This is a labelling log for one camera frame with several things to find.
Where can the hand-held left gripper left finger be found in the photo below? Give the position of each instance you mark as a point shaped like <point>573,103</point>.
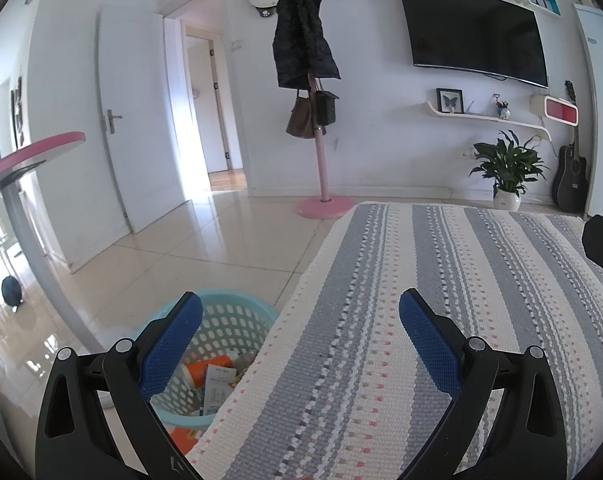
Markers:
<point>174,340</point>

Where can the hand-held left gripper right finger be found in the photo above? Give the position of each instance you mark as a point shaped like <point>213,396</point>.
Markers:
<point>429,340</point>

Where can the orange white tube container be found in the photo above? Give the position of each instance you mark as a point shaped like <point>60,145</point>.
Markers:
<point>211,367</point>

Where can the teal plastic basket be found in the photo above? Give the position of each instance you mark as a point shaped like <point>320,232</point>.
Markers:
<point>231,320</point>

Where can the white paper receipt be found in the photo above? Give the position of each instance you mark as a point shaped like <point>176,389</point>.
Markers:
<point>216,390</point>

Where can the grey white striped tablecloth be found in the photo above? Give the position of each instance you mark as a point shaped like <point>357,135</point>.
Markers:
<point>381,360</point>

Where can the black guitar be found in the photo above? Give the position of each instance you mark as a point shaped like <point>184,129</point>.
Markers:
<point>571,180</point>

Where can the red item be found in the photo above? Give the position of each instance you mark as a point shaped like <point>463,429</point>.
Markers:
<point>181,440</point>

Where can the potted green plant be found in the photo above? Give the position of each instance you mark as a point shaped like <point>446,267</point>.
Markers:
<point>509,165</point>

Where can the small figurine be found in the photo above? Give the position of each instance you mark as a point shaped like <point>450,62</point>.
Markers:
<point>502,109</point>

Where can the dark blue ball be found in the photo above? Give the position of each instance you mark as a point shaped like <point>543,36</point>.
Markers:
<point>11,291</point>

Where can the pink coat stand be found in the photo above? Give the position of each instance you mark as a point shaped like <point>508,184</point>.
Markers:
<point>322,170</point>

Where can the framed butterfly picture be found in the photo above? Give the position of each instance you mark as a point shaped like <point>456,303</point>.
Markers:
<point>450,101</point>

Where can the white door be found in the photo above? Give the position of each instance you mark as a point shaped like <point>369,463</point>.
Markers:
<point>136,125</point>

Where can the pink round table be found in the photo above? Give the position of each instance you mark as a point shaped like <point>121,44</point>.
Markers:
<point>31,152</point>

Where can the black television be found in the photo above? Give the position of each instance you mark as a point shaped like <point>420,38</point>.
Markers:
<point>471,35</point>

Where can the black bag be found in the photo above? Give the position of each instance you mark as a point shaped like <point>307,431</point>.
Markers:
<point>326,107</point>

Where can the brown bag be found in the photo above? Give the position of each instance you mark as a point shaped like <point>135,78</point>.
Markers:
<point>301,120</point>

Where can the black coat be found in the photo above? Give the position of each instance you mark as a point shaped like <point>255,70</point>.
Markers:
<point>301,40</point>

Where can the red white wall box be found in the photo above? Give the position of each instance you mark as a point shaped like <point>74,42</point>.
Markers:
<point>561,110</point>

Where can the white wall device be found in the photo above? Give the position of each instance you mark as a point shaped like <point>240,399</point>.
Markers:
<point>537,105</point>

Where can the white curved wall shelf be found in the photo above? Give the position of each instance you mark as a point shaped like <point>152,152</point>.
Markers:
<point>481,117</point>

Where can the dark framed wall picture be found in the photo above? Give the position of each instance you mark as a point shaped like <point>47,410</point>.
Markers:
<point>16,110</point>

